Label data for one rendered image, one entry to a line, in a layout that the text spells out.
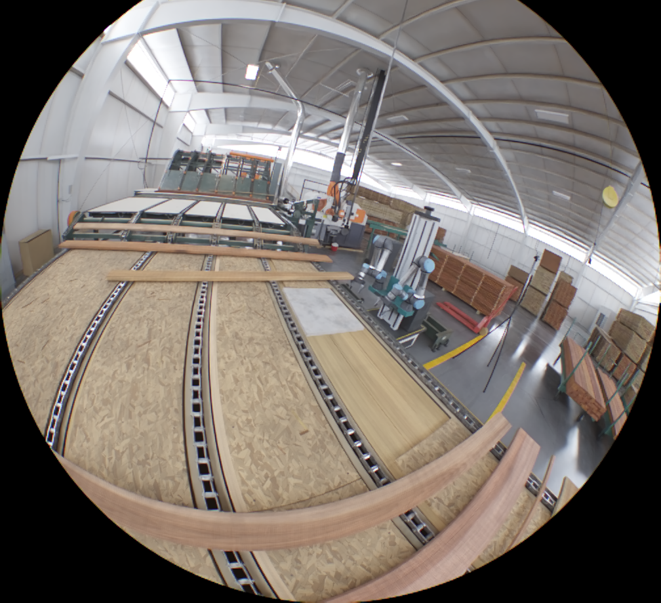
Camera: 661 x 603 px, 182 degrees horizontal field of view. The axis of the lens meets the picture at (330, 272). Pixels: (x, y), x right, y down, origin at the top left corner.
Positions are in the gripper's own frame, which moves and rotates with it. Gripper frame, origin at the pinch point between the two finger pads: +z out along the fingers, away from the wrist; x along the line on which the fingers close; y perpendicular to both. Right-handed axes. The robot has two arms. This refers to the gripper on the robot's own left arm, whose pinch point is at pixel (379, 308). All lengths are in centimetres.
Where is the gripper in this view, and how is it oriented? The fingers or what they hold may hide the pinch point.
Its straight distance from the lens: 210.0
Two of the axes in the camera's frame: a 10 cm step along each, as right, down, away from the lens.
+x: 3.7, 5.3, -7.6
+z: -6.2, 7.5, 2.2
